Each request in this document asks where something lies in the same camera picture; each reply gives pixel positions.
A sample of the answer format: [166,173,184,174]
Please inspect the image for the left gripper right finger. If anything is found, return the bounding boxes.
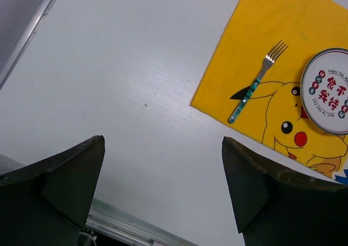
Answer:
[222,137,347,245]

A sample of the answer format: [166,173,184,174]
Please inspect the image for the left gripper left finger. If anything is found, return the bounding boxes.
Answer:
[1,136,105,245]

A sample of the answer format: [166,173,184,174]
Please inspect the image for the white plate with red characters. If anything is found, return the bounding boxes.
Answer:
[300,48,347,136]

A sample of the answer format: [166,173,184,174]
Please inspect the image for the fork with green patterned handle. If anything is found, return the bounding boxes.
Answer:
[227,40,288,124]

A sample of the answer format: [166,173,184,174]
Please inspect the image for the yellow printed cloth napkin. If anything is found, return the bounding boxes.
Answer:
[191,0,347,183]

